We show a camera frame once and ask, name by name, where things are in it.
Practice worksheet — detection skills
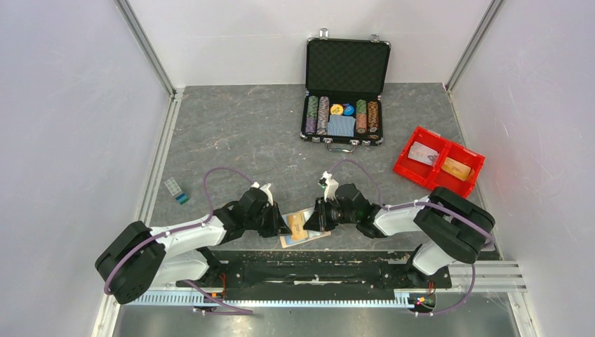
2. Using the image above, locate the beige leather card holder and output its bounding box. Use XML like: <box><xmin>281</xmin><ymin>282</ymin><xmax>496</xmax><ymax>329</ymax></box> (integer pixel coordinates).
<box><xmin>280</xmin><ymin>207</ymin><xmax>331</xmax><ymax>249</ymax></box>

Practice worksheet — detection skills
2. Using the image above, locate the white card in bin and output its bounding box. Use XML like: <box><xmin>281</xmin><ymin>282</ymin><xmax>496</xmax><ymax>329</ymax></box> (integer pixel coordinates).
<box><xmin>407</xmin><ymin>141</ymin><xmax>439</xmax><ymax>166</ymax></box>

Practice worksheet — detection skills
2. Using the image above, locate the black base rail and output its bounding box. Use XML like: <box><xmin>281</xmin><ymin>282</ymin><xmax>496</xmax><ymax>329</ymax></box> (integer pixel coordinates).
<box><xmin>194</xmin><ymin>251</ymin><xmax>452</xmax><ymax>300</ymax></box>

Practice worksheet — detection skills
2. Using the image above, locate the black poker chip case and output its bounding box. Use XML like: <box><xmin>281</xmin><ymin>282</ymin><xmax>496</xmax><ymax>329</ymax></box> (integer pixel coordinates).
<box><xmin>300</xmin><ymin>28</ymin><xmax>392</xmax><ymax>152</ymax></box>

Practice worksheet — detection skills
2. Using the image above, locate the blue playing card deck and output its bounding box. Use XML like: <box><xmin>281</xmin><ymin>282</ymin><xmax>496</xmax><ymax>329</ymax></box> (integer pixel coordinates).
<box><xmin>327</xmin><ymin>114</ymin><xmax>356</xmax><ymax>137</ymax></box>

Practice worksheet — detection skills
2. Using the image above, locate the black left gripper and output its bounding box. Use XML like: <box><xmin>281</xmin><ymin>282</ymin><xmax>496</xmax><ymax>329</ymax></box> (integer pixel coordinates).
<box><xmin>245</xmin><ymin>201</ymin><xmax>292</xmax><ymax>238</ymax></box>

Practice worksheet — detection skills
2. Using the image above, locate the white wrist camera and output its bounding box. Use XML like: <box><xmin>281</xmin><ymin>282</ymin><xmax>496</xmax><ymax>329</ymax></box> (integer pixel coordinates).
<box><xmin>251</xmin><ymin>182</ymin><xmax>274</xmax><ymax>205</ymax></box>
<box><xmin>318</xmin><ymin>171</ymin><xmax>339</xmax><ymax>201</ymax></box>

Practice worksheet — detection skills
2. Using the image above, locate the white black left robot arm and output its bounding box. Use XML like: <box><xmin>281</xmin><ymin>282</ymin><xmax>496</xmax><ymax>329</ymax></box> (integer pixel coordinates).
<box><xmin>94</xmin><ymin>185</ymin><xmax>291</xmax><ymax>304</ymax></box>

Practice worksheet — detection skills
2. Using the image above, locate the yellow dealer chip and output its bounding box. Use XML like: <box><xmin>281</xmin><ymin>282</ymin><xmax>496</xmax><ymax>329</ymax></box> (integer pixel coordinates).
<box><xmin>330</xmin><ymin>104</ymin><xmax>345</xmax><ymax>115</ymax></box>

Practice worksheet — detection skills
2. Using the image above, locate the orange brown chip row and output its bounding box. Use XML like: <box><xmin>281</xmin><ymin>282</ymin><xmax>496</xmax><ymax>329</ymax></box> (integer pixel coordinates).
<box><xmin>367</xmin><ymin>101</ymin><xmax>380</xmax><ymax>139</ymax></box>

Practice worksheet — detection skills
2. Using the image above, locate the pink white chip row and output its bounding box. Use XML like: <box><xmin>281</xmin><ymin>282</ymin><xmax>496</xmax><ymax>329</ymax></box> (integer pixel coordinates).
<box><xmin>316</xmin><ymin>96</ymin><xmax>330</xmax><ymax>135</ymax></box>

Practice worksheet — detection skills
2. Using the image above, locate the green purple chip row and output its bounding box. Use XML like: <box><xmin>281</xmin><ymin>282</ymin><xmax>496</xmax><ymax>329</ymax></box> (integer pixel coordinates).
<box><xmin>305</xmin><ymin>95</ymin><xmax>319</xmax><ymax>135</ymax></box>

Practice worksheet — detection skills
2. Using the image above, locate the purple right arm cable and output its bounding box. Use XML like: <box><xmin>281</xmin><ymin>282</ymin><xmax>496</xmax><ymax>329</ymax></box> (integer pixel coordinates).
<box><xmin>327</xmin><ymin>158</ymin><xmax>497</xmax><ymax>317</ymax></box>

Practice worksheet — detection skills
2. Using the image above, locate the green orange chip row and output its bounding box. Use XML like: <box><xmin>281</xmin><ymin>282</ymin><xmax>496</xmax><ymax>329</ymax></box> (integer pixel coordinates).
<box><xmin>355</xmin><ymin>100</ymin><xmax>368</xmax><ymax>134</ymax></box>

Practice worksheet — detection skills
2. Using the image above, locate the orange VIP card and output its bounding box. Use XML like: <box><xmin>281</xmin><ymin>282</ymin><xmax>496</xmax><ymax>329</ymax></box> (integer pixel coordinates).
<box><xmin>441</xmin><ymin>157</ymin><xmax>474</xmax><ymax>181</ymax></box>

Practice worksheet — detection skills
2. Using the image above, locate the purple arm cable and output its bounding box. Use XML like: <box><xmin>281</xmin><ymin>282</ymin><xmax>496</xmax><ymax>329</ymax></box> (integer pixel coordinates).
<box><xmin>327</xmin><ymin>158</ymin><xmax>497</xmax><ymax>317</ymax></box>
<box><xmin>102</xmin><ymin>166</ymin><xmax>259</xmax><ymax>317</ymax></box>

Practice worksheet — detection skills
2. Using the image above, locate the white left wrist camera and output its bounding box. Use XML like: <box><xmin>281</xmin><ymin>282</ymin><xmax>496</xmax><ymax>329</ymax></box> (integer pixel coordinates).
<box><xmin>251</xmin><ymin>182</ymin><xmax>274</xmax><ymax>205</ymax></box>

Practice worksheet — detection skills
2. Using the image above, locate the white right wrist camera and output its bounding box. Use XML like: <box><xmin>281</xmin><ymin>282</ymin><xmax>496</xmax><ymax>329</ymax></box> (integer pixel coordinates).
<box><xmin>318</xmin><ymin>171</ymin><xmax>339</xmax><ymax>201</ymax></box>

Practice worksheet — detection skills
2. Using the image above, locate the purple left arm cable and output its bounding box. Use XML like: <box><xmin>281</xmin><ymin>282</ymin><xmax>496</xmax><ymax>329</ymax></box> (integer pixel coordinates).
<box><xmin>102</xmin><ymin>166</ymin><xmax>259</xmax><ymax>317</ymax></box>

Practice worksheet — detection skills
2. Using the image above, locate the red double plastic bin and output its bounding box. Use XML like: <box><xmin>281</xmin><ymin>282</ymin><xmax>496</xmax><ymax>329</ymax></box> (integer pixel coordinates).
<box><xmin>393</xmin><ymin>126</ymin><xmax>485</xmax><ymax>197</ymax></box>

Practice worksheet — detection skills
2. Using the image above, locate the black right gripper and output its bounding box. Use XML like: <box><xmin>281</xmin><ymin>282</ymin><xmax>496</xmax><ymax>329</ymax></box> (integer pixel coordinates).
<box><xmin>303</xmin><ymin>196</ymin><xmax>359</xmax><ymax>232</ymax></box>

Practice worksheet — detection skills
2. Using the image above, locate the blue dealer chip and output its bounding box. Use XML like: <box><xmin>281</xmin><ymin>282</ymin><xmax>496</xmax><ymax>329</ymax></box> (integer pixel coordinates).
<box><xmin>343</xmin><ymin>104</ymin><xmax>355</xmax><ymax>116</ymax></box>

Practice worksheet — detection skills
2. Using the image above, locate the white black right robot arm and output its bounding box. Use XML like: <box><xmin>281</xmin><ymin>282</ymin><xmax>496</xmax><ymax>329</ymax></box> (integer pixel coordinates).
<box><xmin>304</xmin><ymin>184</ymin><xmax>495</xmax><ymax>286</ymax></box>

